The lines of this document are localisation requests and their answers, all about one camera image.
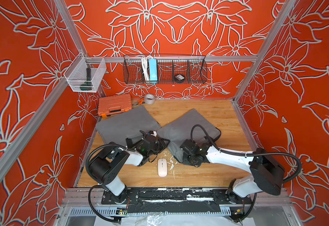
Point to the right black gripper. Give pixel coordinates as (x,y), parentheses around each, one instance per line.
(185,158)

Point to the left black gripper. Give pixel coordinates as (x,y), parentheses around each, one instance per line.
(162,146)

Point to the grey laptop bag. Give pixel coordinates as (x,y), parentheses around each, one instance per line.
(179,130)
(126,125)

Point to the pink computer mouse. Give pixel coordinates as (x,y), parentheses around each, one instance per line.
(162,167)

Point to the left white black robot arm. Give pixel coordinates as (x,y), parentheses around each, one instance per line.
(105,162)

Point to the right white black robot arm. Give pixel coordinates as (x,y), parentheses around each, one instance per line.
(266,174)

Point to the clear tape roll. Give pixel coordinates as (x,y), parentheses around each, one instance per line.
(149,99)

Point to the orange tool case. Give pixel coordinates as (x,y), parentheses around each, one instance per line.
(113,105)

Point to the light blue box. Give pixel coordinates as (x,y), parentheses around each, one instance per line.
(152,62)

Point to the dark green flashlight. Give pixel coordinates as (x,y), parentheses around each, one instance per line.
(87,85)

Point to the orange handled pliers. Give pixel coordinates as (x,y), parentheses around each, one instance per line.
(140,102)

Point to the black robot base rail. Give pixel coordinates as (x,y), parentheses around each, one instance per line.
(179,200)

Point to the black wire wall basket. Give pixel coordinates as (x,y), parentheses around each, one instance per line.
(193,67)

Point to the clear plastic wall bin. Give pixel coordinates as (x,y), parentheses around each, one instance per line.
(75,74)

